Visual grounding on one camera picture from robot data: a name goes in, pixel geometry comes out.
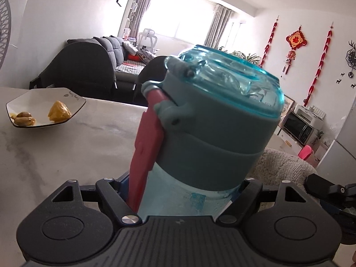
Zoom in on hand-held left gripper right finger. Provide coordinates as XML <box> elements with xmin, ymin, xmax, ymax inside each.
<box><xmin>217</xmin><ymin>176</ymin><xmax>304</xmax><ymax>225</ymax></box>

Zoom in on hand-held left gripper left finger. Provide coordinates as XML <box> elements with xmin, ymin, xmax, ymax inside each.
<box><xmin>51</xmin><ymin>172</ymin><xmax>144</xmax><ymax>226</ymax></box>

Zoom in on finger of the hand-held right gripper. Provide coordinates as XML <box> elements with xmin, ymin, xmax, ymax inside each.
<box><xmin>304</xmin><ymin>173</ymin><xmax>338</xmax><ymax>199</ymax></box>

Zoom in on blue water bottle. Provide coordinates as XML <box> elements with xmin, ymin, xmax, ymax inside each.
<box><xmin>126</xmin><ymin>44</ymin><xmax>285</xmax><ymax>219</ymax></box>

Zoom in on pink plastic stool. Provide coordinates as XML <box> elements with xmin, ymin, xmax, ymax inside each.
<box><xmin>297</xmin><ymin>145</ymin><xmax>315</xmax><ymax>161</ymax></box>

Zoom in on silver microwave oven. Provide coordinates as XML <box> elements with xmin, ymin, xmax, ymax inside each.
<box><xmin>281</xmin><ymin>111</ymin><xmax>318</xmax><ymax>146</ymax></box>

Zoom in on white printer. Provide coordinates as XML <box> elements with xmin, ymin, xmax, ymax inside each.
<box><xmin>293</xmin><ymin>104</ymin><xmax>326</xmax><ymax>127</ymax></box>

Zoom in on yellow food piece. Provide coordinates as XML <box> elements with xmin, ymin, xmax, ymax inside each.
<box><xmin>48</xmin><ymin>101</ymin><xmax>72</xmax><ymax>122</ymax></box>

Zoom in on black dining chair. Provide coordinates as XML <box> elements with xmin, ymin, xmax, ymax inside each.
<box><xmin>132</xmin><ymin>56</ymin><xmax>168</xmax><ymax>107</ymax></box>
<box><xmin>29</xmin><ymin>43</ymin><xmax>116</xmax><ymax>101</ymax></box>

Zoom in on brown food piece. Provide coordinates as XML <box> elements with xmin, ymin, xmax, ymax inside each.
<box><xmin>10</xmin><ymin>112</ymin><xmax>37</xmax><ymax>126</ymax></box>

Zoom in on white plate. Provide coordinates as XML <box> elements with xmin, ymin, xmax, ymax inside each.
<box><xmin>6</xmin><ymin>87</ymin><xmax>87</xmax><ymax>129</ymax></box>

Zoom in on grey sofa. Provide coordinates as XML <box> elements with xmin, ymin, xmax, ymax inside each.
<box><xmin>93</xmin><ymin>36</ymin><xmax>148</xmax><ymax>82</ymax></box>

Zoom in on green potted plant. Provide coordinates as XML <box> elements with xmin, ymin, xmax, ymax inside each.
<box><xmin>232</xmin><ymin>51</ymin><xmax>261</xmax><ymax>68</ymax></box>

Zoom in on white office chair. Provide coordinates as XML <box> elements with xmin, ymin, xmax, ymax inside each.
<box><xmin>138</xmin><ymin>28</ymin><xmax>160</xmax><ymax>53</ymax></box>

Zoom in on grey curtain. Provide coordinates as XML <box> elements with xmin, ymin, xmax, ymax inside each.
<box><xmin>132</xmin><ymin>0</ymin><xmax>160</xmax><ymax>39</ymax></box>
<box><xmin>204</xmin><ymin>4</ymin><xmax>233</xmax><ymax>50</ymax></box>

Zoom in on white shelf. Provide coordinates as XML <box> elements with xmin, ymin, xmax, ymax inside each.
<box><xmin>118</xmin><ymin>0</ymin><xmax>140</xmax><ymax>38</ymax></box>

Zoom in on white table fan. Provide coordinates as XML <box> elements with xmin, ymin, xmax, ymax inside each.
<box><xmin>0</xmin><ymin>0</ymin><xmax>12</xmax><ymax>71</ymax></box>

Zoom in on black deer wall stickers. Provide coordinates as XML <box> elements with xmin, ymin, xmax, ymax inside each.
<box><xmin>335</xmin><ymin>72</ymin><xmax>356</xmax><ymax>88</ymax></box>

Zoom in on red chili string decoration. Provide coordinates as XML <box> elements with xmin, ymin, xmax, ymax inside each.
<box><xmin>303</xmin><ymin>22</ymin><xmax>334</xmax><ymax>107</ymax></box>
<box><xmin>260</xmin><ymin>15</ymin><xmax>280</xmax><ymax>68</ymax></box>

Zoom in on black antler wall clock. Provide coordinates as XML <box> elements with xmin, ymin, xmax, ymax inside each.
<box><xmin>344</xmin><ymin>40</ymin><xmax>356</xmax><ymax>78</ymax></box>

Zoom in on red knot wall ornament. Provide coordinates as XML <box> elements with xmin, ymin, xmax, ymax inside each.
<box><xmin>280</xmin><ymin>26</ymin><xmax>309</xmax><ymax>78</ymax></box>

